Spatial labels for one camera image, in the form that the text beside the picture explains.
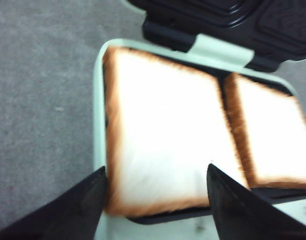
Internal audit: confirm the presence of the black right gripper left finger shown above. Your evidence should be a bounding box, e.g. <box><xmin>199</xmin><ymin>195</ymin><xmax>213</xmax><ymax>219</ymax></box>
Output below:
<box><xmin>0</xmin><ymin>166</ymin><xmax>107</xmax><ymax>240</ymax></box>

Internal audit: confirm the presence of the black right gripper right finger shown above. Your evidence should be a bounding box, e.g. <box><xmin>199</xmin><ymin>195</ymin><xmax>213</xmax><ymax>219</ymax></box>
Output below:
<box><xmin>207</xmin><ymin>164</ymin><xmax>306</xmax><ymax>240</ymax></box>

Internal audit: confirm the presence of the white bread slice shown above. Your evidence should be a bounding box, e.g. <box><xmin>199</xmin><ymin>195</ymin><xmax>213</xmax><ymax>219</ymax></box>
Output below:
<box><xmin>224</xmin><ymin>73</ymin><xmax>306</xmax><ymax>189</ymax></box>
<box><xmin>103</xmin><ymin>46</ymin><xmax>248</xmax><ymax>217</ymax></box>

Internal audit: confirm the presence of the mint green breakfast maker base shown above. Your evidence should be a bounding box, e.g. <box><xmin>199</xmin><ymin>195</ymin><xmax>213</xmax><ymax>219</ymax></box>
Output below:
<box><xmin>93</xmin><ymin>34</ymin><xmax>295</xmax><ymax>240</ymax></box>

